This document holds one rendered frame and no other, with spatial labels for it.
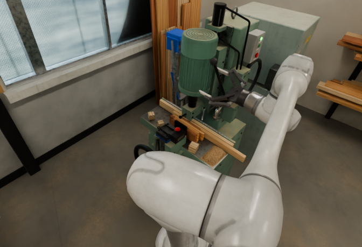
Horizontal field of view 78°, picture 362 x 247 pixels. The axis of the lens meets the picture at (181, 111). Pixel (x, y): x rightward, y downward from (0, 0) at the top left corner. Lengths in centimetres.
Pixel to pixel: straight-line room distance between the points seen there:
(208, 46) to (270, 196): 74
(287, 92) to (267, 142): 18
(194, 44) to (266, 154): 61
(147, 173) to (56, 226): 179
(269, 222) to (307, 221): 196
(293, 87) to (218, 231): 50
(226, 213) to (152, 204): 14
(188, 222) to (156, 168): 12
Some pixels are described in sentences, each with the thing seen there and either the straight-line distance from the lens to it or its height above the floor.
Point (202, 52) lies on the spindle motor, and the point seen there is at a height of 145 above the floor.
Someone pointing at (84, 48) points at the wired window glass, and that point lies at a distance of 238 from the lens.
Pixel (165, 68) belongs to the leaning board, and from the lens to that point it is 272.
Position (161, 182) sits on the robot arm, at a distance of 45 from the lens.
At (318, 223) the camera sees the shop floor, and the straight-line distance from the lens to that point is 245.
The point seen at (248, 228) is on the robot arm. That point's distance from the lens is 42.
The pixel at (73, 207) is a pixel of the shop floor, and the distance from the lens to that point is 225.
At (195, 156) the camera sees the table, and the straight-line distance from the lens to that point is 128.
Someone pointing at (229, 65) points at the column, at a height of 131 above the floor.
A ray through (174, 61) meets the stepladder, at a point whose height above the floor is 92.
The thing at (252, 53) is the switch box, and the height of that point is 139.
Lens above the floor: 189
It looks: 40 degrees down
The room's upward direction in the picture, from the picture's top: 5 degrees clockwise
